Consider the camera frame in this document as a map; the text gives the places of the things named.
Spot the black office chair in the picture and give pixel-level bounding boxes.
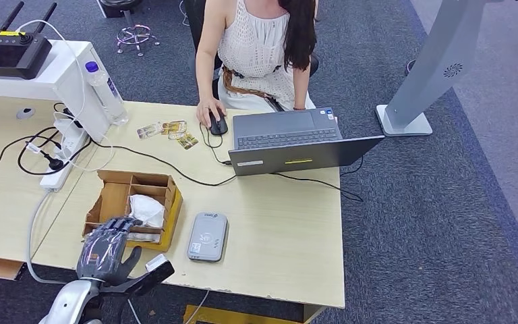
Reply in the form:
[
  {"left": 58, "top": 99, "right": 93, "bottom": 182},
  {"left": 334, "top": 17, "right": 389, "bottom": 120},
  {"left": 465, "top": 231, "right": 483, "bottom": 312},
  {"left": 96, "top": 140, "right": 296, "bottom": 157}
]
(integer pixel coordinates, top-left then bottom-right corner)
[{"left": 183, "top": 0, "right": 320, "bottom": 101}]

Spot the black computer mouse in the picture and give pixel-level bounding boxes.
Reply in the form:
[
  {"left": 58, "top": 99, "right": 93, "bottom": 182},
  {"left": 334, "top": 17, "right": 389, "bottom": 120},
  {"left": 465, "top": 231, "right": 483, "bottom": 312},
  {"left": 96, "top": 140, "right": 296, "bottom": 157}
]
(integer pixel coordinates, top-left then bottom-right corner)
[{"left": 208, "top": 111, "right": 229, "bottom": 136}]

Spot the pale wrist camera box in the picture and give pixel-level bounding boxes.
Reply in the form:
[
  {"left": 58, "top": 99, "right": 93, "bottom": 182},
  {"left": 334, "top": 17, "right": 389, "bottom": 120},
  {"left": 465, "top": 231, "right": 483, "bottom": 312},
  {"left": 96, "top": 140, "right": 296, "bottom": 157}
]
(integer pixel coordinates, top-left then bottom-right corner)
[{"left": 144, "top": 253, "right": 176, "bottom": 287}]

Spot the cardboard divider box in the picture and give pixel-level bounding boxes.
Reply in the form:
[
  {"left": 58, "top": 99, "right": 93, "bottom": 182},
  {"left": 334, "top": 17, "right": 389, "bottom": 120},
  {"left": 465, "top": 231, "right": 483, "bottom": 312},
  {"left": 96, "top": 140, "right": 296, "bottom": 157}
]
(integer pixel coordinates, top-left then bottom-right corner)
[{"left": 82, "top": 169, "right": 183, "bottom": 252}]

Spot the white floor cable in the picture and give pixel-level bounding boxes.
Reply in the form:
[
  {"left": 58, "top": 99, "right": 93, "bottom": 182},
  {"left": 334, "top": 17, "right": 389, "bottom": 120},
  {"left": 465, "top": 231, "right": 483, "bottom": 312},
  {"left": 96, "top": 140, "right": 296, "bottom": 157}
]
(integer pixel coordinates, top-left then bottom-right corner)
[{"left": 178, "top": 0, "right": 193, "bottom": 27}]

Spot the grey laptop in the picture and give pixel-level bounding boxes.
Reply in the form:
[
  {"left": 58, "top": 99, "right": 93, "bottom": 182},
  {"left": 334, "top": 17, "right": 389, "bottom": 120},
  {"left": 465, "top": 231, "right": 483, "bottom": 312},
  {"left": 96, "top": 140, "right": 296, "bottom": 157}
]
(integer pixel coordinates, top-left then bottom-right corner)
[{"left": 228, "top": 107, "right": 386, "bottom": 177}]

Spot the black antenna remote controller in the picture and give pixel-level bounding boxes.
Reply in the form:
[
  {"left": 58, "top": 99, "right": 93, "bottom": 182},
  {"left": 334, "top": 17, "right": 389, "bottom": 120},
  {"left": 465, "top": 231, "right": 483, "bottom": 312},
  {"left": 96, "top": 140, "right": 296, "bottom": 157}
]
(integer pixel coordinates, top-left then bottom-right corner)
[{"left": 0, "top": 1, "right": 59, "bottom": 80}]

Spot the person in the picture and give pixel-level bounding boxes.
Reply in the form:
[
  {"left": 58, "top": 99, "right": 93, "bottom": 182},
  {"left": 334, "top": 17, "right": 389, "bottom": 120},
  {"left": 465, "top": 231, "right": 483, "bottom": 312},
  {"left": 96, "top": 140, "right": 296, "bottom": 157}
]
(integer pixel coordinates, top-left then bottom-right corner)
[{"left": 195, "top": 0, "right": 320, "bottom": 130}]

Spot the chrome stool base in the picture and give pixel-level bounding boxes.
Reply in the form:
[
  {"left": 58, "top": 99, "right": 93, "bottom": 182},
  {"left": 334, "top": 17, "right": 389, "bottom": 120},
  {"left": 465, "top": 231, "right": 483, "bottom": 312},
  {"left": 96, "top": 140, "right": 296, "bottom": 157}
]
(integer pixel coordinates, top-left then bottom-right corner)
[{"left": 115, "top": 9, "right": 161, "bottom": 57}]

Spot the black power plug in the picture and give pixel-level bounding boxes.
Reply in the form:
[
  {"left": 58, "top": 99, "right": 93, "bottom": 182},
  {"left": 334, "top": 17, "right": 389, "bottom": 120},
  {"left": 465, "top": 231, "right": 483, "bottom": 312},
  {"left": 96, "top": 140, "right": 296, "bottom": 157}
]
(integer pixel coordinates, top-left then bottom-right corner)
[{"left": 55, "top": 101, "right": 86, "bottom": 129}]

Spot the person's right hand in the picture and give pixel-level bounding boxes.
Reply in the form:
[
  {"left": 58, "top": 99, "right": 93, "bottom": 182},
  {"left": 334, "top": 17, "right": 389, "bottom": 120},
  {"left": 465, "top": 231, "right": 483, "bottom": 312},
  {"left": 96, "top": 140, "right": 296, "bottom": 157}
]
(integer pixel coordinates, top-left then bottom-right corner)
[{"left": 196, "top": 97, "right": 228, "bottom": 130}]

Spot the yellow board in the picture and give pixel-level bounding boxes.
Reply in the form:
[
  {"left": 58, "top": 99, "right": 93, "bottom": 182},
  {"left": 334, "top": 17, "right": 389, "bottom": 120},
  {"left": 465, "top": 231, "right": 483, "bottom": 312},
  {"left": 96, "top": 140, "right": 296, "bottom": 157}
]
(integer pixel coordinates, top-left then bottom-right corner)
[{"left": 183, "top": 304, "right": 327, "bottom": 324}]

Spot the black laptop power cable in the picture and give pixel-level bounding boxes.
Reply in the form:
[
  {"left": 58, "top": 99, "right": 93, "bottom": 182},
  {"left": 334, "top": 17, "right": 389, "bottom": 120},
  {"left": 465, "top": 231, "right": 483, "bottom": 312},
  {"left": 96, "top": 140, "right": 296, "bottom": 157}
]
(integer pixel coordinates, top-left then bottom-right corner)
[{"left": 90, "top": 138, "right": 366, "bottom": 203}]

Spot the grey card reader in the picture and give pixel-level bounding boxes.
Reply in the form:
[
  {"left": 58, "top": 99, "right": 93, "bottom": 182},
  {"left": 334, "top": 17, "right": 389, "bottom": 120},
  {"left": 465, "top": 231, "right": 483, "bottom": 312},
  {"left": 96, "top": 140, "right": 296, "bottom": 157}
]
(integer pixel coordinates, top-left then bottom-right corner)
[{"left": 187, "top": 211, "right": 229, "bottom": 263}]

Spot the grey power strip cable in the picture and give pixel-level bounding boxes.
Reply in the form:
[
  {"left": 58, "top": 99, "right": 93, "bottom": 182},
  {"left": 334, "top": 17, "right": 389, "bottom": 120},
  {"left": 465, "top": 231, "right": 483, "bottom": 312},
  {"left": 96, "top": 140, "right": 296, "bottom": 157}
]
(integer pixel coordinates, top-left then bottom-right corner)
[{"left": 26, "top": 191, "right": 142, "bottom": 324}]

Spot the grey kiosk stand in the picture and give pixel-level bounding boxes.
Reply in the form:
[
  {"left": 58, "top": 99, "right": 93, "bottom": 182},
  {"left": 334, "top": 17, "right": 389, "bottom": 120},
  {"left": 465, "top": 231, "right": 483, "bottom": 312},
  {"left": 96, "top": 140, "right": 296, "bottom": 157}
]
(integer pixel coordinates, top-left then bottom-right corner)
[{"left": 375, "top": 0, "right": 518, "bottom": 137}]

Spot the white power strip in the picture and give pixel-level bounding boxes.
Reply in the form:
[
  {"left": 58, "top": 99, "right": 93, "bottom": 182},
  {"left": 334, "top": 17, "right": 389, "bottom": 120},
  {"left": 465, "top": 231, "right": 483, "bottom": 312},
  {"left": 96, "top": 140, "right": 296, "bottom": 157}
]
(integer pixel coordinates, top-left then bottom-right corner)
[{"left": 40, "top": 117, "right": 90, "bottom": 192}]

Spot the pale ID card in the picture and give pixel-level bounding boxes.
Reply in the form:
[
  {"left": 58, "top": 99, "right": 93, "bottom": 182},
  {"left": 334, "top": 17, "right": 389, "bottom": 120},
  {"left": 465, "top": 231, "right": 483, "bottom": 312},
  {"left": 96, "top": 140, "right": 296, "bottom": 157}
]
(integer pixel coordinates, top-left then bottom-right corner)
[{"left": 136, "top": 122, "right": 165, "bottom": 140}]

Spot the white crumpled paper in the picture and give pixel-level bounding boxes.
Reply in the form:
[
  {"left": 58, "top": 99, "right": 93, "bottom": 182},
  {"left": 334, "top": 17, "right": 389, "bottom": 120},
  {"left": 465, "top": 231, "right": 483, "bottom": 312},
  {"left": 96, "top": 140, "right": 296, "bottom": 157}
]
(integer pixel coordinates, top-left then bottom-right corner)
[{"left": 128, "top": 194, "right": 166, "bottom": 229}]

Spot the white desk riser shelf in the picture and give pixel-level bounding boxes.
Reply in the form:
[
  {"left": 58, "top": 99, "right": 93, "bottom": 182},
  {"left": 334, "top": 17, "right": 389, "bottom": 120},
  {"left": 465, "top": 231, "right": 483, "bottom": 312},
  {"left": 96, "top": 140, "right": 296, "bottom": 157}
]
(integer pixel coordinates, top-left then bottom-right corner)
[{"left": 0, "top": 34, "right": 111, "bottom": 143}]

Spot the long black cable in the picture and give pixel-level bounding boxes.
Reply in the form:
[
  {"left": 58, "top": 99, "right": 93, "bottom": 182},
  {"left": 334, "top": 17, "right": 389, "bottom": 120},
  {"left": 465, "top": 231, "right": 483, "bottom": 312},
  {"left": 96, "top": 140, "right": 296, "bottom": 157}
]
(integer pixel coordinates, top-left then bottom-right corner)
[{"left": 0, "top": 134, "right": 58, "bottom": 192}]

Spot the white flat card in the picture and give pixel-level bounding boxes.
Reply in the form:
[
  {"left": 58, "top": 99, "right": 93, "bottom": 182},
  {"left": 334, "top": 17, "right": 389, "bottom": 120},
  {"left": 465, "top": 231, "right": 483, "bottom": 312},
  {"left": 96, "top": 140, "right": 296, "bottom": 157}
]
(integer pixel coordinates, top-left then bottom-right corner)
[{"left": 127, "top": 232, "right": 162, "bottom": 243}]

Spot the black stool seat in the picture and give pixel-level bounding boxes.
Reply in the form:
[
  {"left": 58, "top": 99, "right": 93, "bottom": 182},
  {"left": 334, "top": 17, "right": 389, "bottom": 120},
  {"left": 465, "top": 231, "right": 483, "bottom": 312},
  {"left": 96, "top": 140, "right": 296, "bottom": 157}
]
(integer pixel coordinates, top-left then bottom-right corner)
[{"left": 96, "top": 0, "right": 144, "bottom": 19}]

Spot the black cable with plug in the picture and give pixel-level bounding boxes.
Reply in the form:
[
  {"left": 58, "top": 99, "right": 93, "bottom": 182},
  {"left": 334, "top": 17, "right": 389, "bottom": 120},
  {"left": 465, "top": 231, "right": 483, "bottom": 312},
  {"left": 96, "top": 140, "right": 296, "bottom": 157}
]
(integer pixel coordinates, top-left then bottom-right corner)
[{"left": 18, "top": 126, "right": 94, "bottom": 176}]

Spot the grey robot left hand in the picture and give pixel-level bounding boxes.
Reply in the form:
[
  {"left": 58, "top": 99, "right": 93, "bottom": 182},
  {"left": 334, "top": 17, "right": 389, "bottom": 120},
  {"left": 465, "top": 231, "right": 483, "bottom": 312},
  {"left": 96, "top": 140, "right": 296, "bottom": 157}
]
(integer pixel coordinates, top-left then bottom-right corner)
[{"left": 76, "top": 216, "right": 144, "bottom": 287}]

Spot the black mouse cable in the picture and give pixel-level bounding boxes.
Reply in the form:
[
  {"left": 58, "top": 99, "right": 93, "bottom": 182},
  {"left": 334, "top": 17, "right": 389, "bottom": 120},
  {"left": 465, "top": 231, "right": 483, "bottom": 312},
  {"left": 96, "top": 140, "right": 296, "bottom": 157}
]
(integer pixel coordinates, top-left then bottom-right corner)
[{"left": 198, "top": 123, "right": 233, "bottom": 165}]

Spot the clear water bottle blue cap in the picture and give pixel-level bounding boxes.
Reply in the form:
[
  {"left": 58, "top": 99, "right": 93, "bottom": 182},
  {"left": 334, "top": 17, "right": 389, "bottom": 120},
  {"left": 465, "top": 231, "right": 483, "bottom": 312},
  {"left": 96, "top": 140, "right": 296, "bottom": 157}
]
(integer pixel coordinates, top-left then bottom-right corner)
[{"left": 84, "top": 61, "right": 130, "bottom": 126}]

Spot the white hanging cable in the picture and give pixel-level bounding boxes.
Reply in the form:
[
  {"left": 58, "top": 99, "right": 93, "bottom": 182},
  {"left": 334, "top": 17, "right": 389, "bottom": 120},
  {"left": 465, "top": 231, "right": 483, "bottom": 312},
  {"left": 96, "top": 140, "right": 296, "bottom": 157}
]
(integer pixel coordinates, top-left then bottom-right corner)
[{"left": 185, "top": 290, "right": 210, "bottom": 324}]

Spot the white charger adapter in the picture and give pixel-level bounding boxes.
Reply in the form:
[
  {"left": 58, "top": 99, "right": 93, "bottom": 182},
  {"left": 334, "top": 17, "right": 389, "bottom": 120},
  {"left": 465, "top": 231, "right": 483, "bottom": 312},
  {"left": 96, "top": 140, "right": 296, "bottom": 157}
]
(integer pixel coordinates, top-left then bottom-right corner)
[{"left": 55, "top": 117, "right": 82, "bottom": 144}]

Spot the thin white cable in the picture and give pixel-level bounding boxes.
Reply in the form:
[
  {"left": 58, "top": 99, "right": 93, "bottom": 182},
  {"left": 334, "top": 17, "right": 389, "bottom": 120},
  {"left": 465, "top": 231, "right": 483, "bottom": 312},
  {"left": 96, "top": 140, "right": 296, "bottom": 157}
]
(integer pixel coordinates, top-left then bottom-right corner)
[{"left": 16, "top": 19, "right": 116, "bottom": 173}]

